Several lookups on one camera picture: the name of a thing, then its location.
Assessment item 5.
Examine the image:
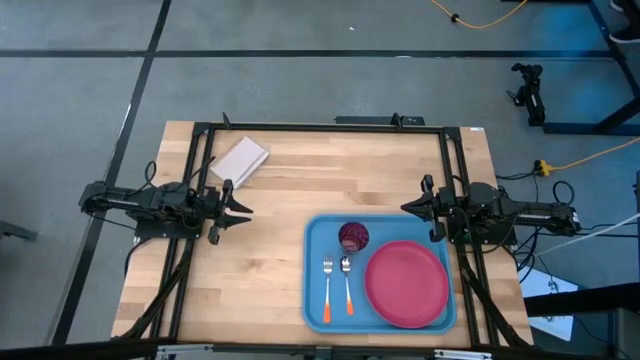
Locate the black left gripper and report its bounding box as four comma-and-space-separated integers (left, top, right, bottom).
197, 178, 255, 246

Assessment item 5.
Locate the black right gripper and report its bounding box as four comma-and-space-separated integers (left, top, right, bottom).
399, 173, 456, 244

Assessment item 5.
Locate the dark red translucent cup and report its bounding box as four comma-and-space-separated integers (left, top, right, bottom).
337, 221, 371, 254

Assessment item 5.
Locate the red round plate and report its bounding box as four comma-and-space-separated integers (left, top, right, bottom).
363, 240, 451, 330

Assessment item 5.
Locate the steel spoon orange handle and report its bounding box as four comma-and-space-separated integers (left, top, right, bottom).
339, 255, 356, 317

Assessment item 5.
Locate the steel fork orange handle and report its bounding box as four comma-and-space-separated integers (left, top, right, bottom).
322, 255, 334, 325

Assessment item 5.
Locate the blue plastic tray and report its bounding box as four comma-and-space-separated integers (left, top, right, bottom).
301, 213, 458, 335

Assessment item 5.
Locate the black flat control box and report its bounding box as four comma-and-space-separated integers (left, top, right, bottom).
333, 114, 426, 127

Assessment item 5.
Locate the white paper sheet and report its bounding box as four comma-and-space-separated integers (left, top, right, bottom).
518, 267, 580, 342

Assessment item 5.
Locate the black beam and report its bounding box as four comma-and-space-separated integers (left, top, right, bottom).
523, 281, 640, 317

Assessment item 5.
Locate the grey cabinet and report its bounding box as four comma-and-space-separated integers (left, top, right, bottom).
612, 307, 640, 360

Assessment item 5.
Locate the black aluminium table frame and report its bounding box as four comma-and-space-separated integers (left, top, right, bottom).
112, 112, 534, 360

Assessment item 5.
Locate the yellow extension cable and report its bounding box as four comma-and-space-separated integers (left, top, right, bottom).
532, 137, 640, 178
429, 0, 530, 30

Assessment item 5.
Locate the white cable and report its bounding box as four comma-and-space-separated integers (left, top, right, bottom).
536, 212, 640, 257

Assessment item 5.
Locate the black floor frame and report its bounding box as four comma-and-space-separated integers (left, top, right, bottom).
542, 0, 640, 137

